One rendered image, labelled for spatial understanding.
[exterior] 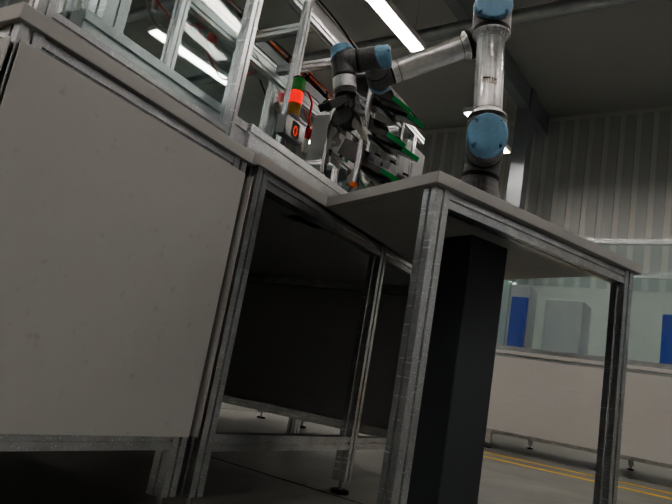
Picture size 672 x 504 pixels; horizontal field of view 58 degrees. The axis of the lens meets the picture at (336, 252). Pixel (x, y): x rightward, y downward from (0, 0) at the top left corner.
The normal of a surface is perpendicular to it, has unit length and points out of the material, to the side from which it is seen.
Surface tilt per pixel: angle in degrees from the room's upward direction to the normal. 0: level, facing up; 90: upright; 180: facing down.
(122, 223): 90
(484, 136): 98
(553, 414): 90
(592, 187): 90
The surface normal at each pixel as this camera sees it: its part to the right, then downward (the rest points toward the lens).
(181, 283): 0.85, 0.04
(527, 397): -0.55, -0.26
